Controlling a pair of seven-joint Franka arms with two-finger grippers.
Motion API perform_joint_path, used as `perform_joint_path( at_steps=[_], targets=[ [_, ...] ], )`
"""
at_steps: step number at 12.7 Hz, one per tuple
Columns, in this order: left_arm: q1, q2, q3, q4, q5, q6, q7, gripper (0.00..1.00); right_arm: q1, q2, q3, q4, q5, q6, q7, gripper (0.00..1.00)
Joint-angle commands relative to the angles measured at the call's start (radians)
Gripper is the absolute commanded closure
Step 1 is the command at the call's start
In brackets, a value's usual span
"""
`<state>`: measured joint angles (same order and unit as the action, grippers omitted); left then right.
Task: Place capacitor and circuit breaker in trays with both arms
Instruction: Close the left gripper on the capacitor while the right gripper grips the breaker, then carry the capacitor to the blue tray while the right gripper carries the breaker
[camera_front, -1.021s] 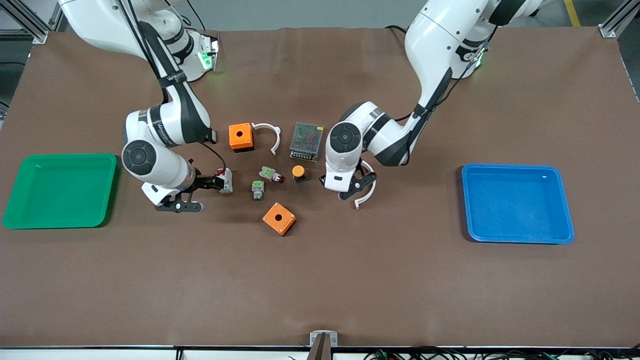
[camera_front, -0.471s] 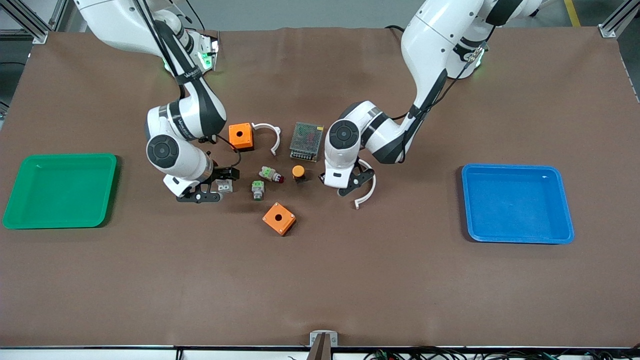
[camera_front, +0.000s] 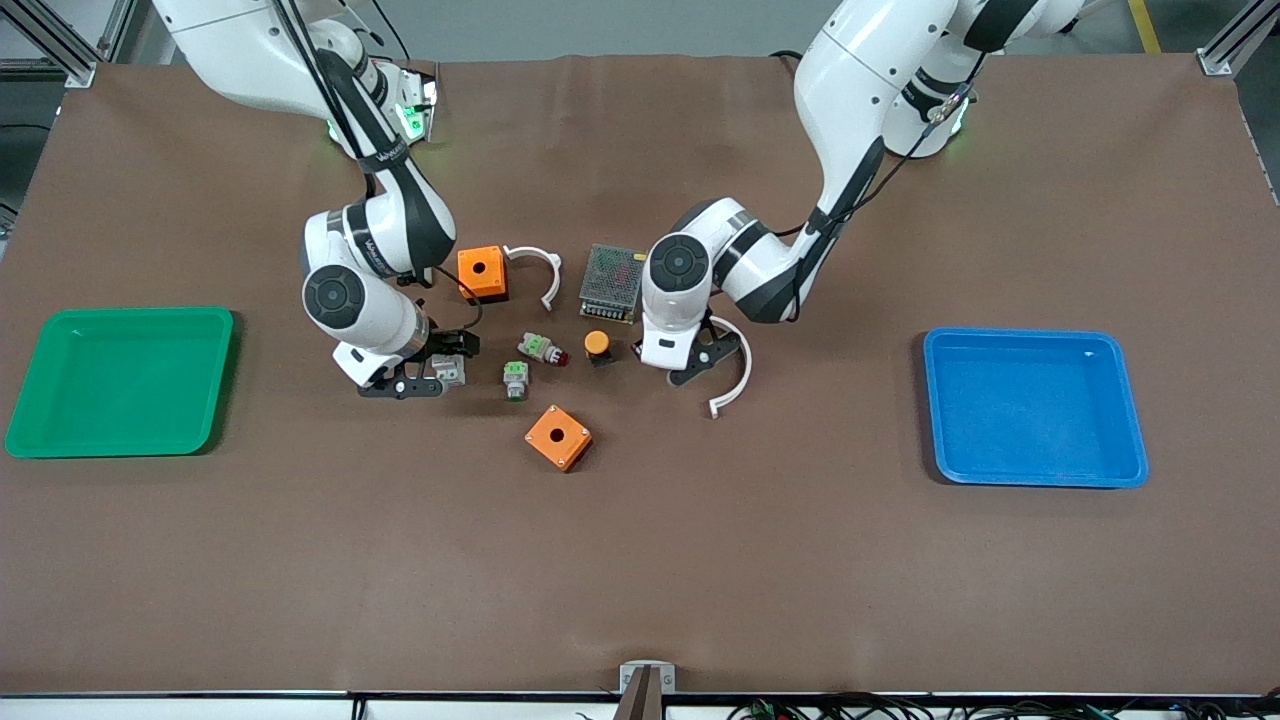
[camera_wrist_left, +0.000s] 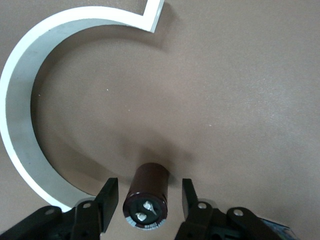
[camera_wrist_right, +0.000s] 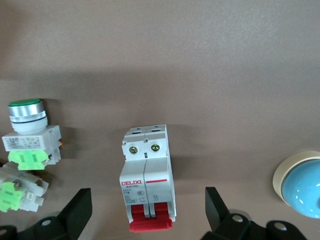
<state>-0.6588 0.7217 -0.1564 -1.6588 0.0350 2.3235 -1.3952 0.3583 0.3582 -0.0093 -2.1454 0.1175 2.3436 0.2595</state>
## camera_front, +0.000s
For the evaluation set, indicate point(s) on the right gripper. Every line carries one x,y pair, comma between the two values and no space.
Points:
446,346

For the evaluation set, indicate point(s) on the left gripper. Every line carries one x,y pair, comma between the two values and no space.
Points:
636,346

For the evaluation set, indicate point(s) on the red white circuit breaker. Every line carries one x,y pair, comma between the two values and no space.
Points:
452,370

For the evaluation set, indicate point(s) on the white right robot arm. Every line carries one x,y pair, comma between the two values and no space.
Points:
250,50

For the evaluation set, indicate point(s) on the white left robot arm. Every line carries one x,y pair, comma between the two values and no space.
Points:
860,80

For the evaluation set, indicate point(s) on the large white arc clamp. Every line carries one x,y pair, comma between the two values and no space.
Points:
748,372

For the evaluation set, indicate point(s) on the red indicator lamp green block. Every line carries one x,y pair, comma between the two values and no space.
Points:
540,347

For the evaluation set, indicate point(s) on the orange push button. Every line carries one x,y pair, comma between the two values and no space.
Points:
597,343

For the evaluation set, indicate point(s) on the metal mesh power supply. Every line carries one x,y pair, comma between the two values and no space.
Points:
605,285

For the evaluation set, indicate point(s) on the small white arc clamp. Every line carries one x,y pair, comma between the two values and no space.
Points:
557,277

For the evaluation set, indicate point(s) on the green plastic tray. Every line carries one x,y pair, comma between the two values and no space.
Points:
120,385

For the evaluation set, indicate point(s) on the blue plastic tray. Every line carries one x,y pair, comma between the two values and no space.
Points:
1035,410

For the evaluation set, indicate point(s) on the green contact switch block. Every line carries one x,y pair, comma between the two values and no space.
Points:
515,378

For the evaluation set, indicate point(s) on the orange button enclosure box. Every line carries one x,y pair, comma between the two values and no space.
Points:
490,285
565,445

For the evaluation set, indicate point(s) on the grey metal camera bracket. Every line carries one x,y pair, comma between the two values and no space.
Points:
647,680

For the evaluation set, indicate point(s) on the aluminium frame profile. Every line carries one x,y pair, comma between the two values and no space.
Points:
75,68
1215,60

